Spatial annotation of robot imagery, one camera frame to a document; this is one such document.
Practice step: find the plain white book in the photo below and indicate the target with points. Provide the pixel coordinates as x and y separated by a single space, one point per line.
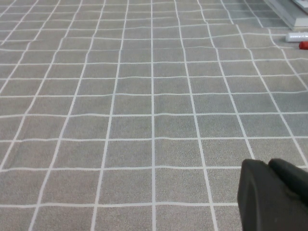
288 16

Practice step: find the red marker pen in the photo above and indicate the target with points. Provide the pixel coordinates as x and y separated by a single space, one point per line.
303 45

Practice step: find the white PAINT marker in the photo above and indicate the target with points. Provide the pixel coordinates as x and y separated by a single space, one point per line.
296 37

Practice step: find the grey white-checked tablecloth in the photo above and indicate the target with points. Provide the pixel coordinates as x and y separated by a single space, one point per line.
120 108

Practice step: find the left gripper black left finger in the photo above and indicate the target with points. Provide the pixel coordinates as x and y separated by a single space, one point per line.
262 204

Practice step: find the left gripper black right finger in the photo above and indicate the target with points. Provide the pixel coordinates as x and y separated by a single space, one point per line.
291 175

